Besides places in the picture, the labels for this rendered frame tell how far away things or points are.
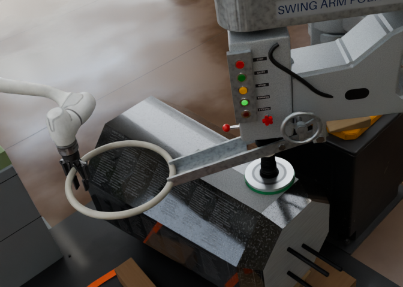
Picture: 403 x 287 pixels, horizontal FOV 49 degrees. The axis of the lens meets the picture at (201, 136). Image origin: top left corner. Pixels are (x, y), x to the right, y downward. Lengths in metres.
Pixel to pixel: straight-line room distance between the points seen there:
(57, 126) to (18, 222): 0.98
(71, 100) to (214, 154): 0.67
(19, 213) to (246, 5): 1.83
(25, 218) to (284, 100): 1.73
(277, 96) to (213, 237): 0.71
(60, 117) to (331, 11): 1.12
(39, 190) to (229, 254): 2.07
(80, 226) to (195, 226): 1.32
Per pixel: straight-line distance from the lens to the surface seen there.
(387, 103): 1.73
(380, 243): 2.84
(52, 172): 3.76
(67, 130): 1.94
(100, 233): 3.09
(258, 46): 1.49
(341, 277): 2.56
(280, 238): 1.90
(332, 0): 1.47
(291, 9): 1.45
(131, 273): 2.66
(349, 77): 1.63
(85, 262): 2.98
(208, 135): 2.27
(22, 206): 2.73
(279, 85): 1.58
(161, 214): 2.17
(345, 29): 2.14
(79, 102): 2.04
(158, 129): 2.38
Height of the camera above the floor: 2.21
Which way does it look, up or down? 38 degrees down
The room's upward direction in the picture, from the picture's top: 11 degrees counter-clockwise
